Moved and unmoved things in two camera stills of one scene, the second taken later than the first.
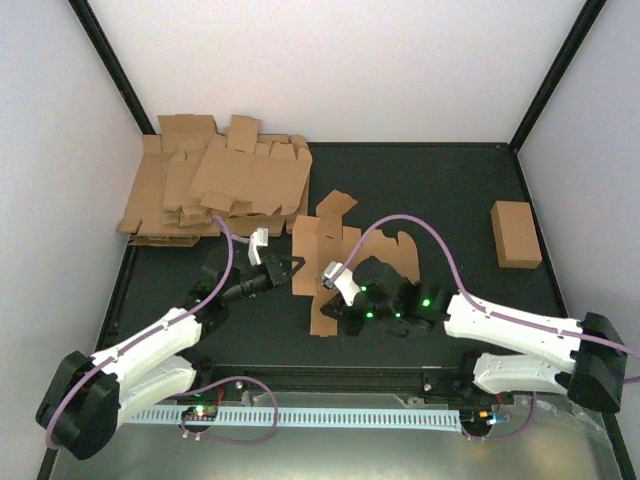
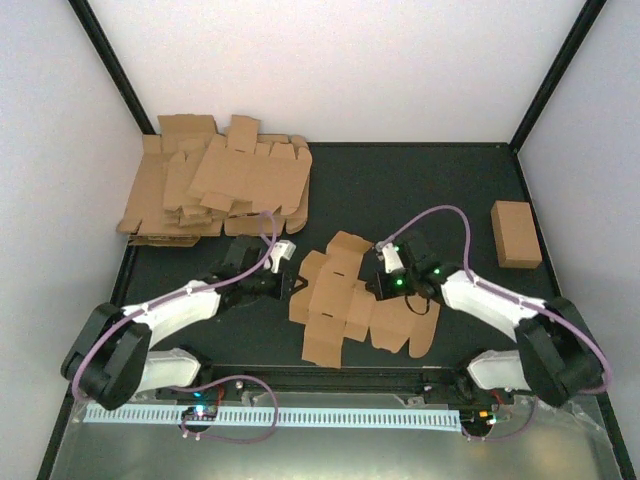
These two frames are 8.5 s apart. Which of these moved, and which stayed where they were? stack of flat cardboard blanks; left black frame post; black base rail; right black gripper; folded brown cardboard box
Moved: right black gripper
Stayed: stack of flat cardboard blanks; black base rail; left black frame post; folded brown cardboard box
